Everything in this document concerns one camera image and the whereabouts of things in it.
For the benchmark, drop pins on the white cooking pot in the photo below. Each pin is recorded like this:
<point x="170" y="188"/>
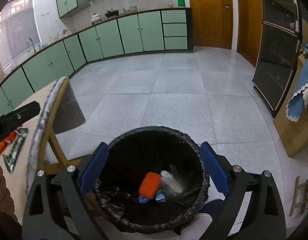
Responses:
<point x="95" y="19"/>

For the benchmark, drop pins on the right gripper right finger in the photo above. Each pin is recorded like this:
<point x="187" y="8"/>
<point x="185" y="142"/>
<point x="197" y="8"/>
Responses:
<point x="264" y="218"/>

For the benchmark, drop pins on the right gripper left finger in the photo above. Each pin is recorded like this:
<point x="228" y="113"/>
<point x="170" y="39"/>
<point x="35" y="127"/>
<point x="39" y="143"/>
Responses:
<point x="55" y="207"/>

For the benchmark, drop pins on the sink faucet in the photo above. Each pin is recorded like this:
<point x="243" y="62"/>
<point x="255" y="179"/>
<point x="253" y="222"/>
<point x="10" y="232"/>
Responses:
<point x="31" y="46"/>

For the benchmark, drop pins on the black wok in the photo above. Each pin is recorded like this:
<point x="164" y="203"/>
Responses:
<point x="112" y="13"/>

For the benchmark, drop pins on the wooden door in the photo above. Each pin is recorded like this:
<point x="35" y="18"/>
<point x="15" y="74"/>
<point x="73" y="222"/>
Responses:
<point x="250" y="14"/>
<point x="212" y="23"/>

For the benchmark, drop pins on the orange foam fruit net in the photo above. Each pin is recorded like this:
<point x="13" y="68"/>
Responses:
<point x="150" y="185"/>

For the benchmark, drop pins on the black glass cabinet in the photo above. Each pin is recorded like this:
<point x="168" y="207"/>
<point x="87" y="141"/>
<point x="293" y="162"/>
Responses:
<point x="280" y="45"/>

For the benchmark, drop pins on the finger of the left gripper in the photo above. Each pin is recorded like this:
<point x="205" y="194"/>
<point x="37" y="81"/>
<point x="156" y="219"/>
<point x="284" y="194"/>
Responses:
<point x="21" y="115"/>

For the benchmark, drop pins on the black trash bin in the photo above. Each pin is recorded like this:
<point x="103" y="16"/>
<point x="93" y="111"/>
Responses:
<point x="151" y="149"/>

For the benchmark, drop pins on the green lower kitchen cabinets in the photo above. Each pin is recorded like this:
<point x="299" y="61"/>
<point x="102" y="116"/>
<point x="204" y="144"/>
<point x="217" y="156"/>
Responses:
<point x="154" y="31"/>

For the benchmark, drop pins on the person's left hand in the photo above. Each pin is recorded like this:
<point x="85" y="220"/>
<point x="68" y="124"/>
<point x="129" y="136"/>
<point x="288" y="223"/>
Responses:
<point x="6" y="201"/>

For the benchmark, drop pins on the green white torn packet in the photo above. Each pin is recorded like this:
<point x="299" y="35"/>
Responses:
<point x="11" y="159"/>

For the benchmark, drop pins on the white tissue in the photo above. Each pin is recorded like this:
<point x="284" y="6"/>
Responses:
<point x="171" y="184"/>

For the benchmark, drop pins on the blue white cloth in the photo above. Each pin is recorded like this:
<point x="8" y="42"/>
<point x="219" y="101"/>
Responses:
<point x="299" y="98"/>

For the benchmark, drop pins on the blue plastic bag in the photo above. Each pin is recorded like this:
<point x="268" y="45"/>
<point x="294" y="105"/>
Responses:
<point x="159" y="197"/>

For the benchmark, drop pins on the small wooden stool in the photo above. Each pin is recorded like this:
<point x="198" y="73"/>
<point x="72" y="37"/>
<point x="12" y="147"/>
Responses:
<point x="300" y="198"/>

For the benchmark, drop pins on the window with blinds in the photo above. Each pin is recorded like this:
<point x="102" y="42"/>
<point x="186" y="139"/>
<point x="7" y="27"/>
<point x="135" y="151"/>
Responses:
<point x="18" y="30"/>

